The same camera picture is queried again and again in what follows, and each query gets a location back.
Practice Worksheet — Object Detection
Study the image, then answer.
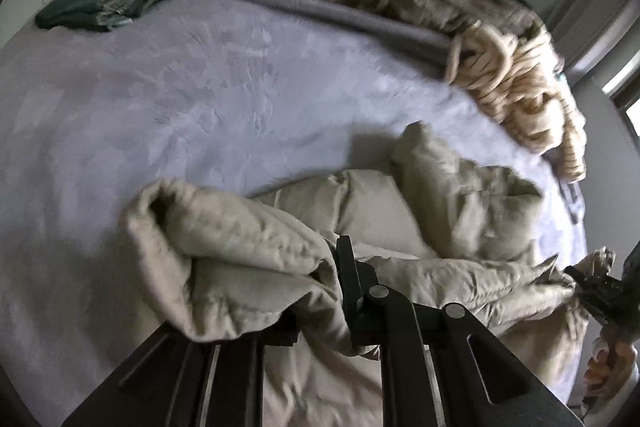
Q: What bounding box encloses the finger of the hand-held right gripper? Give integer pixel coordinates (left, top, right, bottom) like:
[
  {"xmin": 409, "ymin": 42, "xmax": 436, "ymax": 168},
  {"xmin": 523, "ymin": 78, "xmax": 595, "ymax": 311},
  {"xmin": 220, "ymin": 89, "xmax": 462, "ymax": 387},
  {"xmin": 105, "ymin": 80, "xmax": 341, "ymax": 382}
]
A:
[{"xmin": 565, "ymin": 264, "xmax": 628, "ymax": 329}]

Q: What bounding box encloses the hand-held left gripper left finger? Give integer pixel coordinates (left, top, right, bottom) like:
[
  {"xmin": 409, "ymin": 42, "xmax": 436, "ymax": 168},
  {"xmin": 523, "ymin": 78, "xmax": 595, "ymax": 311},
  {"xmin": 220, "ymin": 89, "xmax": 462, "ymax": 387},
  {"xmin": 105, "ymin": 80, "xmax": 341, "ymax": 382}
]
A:
[{"xmin": 62, "ymin": 311, "xmax": 302, "ymax": 427}]

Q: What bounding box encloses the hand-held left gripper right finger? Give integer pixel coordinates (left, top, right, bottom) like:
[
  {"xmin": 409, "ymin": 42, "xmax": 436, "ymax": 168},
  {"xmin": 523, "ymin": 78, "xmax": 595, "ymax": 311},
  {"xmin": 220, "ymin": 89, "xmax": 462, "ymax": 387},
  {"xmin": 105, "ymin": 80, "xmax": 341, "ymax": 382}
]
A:
[{"xmin": 335, "ymin": 235, "xmax": 587, "ymax": 427}]

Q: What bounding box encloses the beige puffer jacket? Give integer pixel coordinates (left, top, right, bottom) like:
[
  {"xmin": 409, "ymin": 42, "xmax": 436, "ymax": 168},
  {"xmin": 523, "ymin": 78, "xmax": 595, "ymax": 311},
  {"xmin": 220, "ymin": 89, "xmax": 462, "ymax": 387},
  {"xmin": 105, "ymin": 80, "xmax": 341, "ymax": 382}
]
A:
[{"xmin": 122, "ymin": 122, "xmax": 618, "ymax": 427}]

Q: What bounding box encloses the person's right hand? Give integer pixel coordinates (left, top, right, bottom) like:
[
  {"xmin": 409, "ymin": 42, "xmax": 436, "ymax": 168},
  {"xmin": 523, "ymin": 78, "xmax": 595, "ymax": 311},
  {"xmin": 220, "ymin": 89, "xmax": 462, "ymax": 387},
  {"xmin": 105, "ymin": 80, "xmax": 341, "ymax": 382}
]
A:
[{"xmin": 607, "ymin": 329, "xmax": 640, "ymax": 382}]

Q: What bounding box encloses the grey sock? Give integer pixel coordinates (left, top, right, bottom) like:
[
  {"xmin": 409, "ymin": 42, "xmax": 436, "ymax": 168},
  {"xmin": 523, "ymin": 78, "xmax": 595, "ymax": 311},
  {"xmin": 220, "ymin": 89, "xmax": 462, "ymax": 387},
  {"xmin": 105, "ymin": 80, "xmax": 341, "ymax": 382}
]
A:
[{"xmin": 557, "ymin": 177, "xmax": 586, "ymax": 224}]

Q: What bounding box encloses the window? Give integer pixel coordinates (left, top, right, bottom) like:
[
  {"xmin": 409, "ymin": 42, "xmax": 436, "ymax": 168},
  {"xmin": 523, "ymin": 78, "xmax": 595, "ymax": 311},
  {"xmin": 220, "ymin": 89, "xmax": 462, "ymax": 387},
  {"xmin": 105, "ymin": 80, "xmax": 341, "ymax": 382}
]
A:
[{"xmin": 604, "ymin": 69, "xmax": 640, "ymax": 132}]

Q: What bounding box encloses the cream striped fleece garment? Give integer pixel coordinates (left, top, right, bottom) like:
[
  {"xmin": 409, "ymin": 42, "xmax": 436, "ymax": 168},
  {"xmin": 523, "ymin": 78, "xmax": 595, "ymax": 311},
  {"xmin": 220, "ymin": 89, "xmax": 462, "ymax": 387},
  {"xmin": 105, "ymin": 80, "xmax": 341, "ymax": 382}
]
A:
[{"xmin": 445, "ymin": 19, "xmax": 587, "ymax": 182}]

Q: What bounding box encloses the grey curtain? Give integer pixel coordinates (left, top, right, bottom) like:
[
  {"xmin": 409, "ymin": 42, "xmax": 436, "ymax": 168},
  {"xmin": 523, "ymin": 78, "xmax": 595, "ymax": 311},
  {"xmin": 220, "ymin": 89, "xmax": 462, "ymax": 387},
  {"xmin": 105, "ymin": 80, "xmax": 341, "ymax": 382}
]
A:
[{"xmin": 545, "ymin": 0, "xmax": 632, "ymax": 82}]

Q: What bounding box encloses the bed with lavender quilted cover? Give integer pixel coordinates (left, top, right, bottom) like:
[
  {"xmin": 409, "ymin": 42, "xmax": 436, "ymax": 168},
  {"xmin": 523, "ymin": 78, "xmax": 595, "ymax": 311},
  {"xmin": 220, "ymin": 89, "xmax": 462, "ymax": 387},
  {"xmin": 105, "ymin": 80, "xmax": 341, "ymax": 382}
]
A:
[{"xmin": 0, "ymin": 0, "xmax": 588, "ymax": 427}]

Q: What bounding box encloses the brown grey fleece garment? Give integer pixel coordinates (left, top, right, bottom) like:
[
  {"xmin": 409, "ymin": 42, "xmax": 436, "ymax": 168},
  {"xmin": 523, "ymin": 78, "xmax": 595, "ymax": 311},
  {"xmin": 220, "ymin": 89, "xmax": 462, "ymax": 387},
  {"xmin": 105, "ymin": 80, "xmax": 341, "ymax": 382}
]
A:
[{"xmin": 322, "ymin": 0, "xmax": 543, "ymax": 42}]

